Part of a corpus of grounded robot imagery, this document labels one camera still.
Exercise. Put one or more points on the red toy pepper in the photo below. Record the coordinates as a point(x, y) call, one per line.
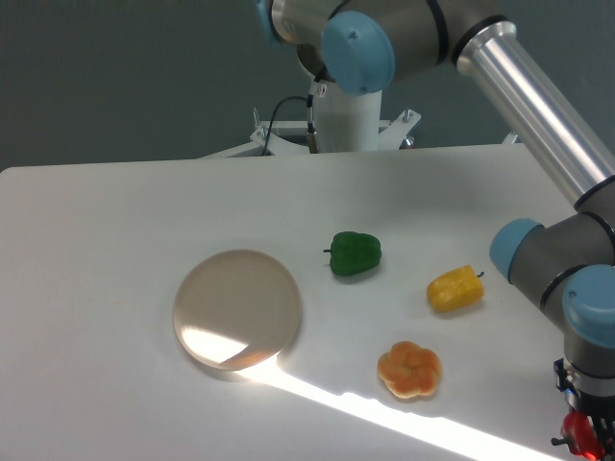
point(578, 435)

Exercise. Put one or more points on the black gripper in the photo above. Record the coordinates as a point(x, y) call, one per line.
point(591, 396)

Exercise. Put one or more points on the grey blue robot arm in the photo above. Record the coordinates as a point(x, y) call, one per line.
point(353, 50)

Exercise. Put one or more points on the knotted toy bread roll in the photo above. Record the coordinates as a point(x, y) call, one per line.
point(410, 371)

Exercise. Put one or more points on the yellow toy pepper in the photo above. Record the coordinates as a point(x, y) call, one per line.
point(455, 289)

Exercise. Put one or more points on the round beige plate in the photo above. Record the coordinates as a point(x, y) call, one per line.
point(236, 310)

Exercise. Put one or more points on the green toy pepper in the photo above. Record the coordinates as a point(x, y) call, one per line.
point(352, 253)

